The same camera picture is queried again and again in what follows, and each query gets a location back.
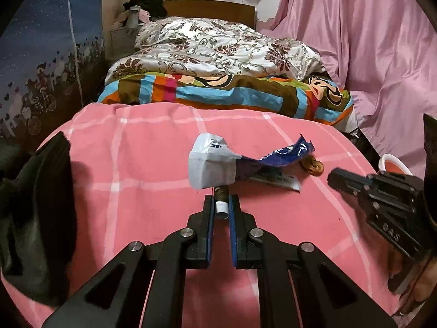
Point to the pink plaid blanket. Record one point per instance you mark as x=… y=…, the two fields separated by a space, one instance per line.
x=136 y=177

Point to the pink curtain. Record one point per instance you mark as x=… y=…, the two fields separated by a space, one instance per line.
x=358 y=41

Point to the black cloth bag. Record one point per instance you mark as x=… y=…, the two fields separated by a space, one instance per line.
x=34 y=218

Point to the wooden headboard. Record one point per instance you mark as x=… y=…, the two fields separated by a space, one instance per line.
x=218 y=10

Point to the white grey toothpaste tube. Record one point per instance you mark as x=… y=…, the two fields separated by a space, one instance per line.
x=211 y=170

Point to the pile of clothes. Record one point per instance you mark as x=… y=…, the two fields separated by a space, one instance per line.
x=150 y=6

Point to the brown cookie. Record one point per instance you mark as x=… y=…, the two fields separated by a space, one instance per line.
x=314 y=167

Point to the grey nightstand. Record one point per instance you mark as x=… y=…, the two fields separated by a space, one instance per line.
x=119 y=41

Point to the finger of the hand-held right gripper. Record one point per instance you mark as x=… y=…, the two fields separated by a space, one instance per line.
x=344 y=181

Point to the white floral quilt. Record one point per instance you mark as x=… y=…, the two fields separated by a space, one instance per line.
x=222 y=47

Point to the blue foil wrapper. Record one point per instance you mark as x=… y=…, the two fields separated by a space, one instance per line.
x=283 y=153

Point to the blue printed cloth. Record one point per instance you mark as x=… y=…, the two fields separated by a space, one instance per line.
x=41 y=41

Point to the white red cup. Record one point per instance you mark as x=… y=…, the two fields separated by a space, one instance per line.
x=389 y=159

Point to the colourful cartoon blanket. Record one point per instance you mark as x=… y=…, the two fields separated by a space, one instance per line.
x=239 y=92

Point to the white green sachet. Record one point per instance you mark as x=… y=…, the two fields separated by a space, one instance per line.
x=280 y=180

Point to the person's right hand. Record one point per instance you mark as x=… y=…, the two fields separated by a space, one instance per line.
x=423 y=280

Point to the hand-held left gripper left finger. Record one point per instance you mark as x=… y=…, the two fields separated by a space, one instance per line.
x=209 y=232

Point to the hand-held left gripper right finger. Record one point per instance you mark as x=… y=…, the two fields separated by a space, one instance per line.
x=234 y=232

